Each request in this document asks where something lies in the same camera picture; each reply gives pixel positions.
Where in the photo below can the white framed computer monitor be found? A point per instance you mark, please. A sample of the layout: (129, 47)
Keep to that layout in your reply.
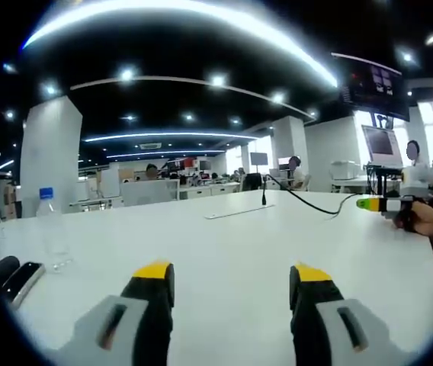
(382, 145)

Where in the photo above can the white desk partition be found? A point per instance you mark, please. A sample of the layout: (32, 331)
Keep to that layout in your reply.
(148, 192)

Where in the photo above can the long ceiling light strip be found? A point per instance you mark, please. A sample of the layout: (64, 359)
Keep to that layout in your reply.
(186, 9)

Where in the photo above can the small screen on stand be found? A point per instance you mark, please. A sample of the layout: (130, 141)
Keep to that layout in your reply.
(259, 159)

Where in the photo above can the hanging dark display screen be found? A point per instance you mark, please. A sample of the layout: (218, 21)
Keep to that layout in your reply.
(376, 87)

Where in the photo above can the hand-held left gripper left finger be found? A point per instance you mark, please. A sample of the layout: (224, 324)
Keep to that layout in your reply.
(123, 328)

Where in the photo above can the person's right hand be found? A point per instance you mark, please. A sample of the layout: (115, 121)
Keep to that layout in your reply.
(426, 223)

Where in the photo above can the black smartphone silver edge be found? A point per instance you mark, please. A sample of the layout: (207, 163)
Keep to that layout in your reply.
(24, 282)

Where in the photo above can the white desk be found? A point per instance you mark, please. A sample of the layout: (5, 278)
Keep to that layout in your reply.
(220, 244)

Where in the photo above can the desk USB port panel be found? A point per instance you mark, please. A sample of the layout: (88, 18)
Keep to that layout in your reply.
(239, 211)

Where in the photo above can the black office chair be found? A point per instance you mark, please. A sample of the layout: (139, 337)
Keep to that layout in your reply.
(253, 182)

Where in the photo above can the black rounded object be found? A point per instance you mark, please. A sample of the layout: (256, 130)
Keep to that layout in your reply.
(6, 265)

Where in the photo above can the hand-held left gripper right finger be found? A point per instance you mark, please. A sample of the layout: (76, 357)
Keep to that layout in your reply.
(331, 324)

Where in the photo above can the clear water bottle blue cap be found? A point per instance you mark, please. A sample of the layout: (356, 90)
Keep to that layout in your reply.
(52, 228)

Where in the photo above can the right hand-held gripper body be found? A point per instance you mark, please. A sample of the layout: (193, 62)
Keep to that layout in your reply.
(414, 183)

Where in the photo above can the white printer box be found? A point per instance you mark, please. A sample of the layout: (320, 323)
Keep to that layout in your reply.
(344, 169)

